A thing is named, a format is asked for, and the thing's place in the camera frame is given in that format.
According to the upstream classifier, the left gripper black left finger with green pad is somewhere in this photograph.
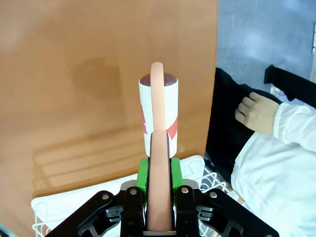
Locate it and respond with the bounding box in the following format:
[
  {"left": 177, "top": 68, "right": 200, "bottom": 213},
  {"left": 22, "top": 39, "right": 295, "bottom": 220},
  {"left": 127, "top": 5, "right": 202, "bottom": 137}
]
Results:
[{"left": 49, "top": 158, "right": 150, "bottom": 237}]

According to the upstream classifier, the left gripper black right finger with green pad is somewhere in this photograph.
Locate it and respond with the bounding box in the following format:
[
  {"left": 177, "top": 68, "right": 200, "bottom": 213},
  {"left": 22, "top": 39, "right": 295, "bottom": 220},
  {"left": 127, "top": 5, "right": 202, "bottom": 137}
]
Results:
[{"left": 171, "top": 157, "right": 280, "bottom": 237}]

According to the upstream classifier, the person's right forearm, white sleeve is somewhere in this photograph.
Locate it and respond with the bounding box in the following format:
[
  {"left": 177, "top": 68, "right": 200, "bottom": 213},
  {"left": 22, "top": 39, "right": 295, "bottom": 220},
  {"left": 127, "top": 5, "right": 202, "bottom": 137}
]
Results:
[{"left": 273, "top": 102, "right": 316, "bottom": 151}]

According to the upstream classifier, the person's right hand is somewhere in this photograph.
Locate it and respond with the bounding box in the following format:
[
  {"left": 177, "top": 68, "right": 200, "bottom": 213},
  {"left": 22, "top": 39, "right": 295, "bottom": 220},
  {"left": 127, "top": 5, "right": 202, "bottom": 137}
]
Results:
[{"left": 234, "top": 92, "right": 280, "bottom": 136}]

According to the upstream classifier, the white wire basket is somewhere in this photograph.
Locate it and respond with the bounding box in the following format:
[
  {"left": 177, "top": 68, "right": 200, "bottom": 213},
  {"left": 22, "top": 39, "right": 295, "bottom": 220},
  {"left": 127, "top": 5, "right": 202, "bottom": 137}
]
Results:
[{"left": 31, "top": 155, "right": 245, "bottom": 237}]

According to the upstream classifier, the white wall fixture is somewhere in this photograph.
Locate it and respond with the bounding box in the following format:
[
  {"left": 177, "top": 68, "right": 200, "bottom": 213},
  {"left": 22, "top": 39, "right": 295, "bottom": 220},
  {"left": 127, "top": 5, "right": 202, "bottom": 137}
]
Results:
[{"left": 311, "top": 22, "right": 316, "bottom": 54}]

